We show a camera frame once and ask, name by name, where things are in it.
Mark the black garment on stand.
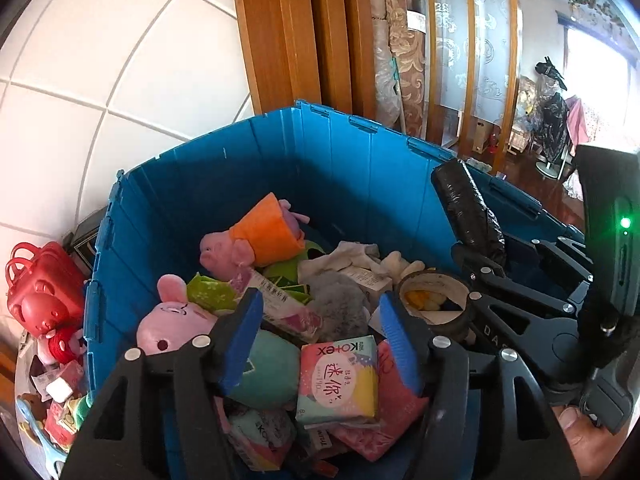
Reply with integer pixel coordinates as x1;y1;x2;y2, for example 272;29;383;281
535;57;573;161

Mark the cream cloth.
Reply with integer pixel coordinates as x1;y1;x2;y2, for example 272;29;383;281
380;251;426;283

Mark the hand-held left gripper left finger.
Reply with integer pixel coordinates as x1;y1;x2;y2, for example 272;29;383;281
60;287;266;480

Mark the pig plush orange dress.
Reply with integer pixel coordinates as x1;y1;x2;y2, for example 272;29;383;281
200;192;311;281

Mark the pink white packet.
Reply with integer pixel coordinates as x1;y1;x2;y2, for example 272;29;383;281
31;360;87;397

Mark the lime green frog plush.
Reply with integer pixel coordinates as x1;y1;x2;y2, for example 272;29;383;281
261;239;327;307

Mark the wooden wall pillar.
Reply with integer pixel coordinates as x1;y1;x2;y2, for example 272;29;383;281
230;0;378;121

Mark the black garbage bag roll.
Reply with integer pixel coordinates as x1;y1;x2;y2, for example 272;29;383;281
431;158;507;261

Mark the white labelled small box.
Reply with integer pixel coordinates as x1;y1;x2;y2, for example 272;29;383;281
342;266;396;306

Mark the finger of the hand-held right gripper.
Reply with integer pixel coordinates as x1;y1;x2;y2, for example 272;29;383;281
500;230;596;281
450;241;593;312

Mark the wooden frosted glass partition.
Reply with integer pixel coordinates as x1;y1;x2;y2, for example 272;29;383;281
425;0;526;176

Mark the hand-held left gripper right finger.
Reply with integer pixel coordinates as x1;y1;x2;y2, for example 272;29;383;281
376;291;581;480

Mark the pink hanging cloth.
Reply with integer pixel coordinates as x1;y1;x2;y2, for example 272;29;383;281
565;97;593;146

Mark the brown patterned rolled carpet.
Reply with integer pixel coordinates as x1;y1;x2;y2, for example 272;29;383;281
377;0;431;141

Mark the person's right hand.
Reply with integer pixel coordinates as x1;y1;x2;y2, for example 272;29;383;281
556;405;636;480

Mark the pastel pad packet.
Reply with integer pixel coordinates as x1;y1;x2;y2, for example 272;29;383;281
296;335;380;428

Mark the teal pink pad packet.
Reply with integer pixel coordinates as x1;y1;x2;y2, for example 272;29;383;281
227;407;298;472

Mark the white cloth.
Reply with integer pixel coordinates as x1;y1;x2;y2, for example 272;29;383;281
300;240;383;281

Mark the blue plastic crate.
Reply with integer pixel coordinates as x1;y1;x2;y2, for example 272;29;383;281
82;99;586;480

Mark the pile of small toys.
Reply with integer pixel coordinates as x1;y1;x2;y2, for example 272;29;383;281
12;330;101;480

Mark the pink pig plush teal dress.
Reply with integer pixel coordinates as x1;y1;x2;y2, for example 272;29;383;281
136;274;302;407

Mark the window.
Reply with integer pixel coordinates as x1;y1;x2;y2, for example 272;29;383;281
565;15;636;106

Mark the black box gold print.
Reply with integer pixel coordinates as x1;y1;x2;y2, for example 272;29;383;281
62;210;108;273

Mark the grey plush toy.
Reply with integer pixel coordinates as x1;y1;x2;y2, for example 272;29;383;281
300;270;373;346

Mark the grey rolled carpet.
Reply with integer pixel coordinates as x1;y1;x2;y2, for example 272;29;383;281
372;15;401;126

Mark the light blue plastic toy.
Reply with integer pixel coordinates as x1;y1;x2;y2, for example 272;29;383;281
15;394;68;467

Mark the pig plush red dress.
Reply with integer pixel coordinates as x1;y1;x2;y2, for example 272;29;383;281
36;324;87;367

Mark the red toy suitcase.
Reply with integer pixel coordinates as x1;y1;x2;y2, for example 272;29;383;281
6;241;87;336

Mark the pink white long box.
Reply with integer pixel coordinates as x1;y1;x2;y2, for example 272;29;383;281
245;267;323;343

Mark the tape roll ring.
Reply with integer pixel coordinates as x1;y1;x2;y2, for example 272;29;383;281
397;270;476;343

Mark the red pink small packet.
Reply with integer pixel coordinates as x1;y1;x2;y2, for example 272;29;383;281
44;400;87;448

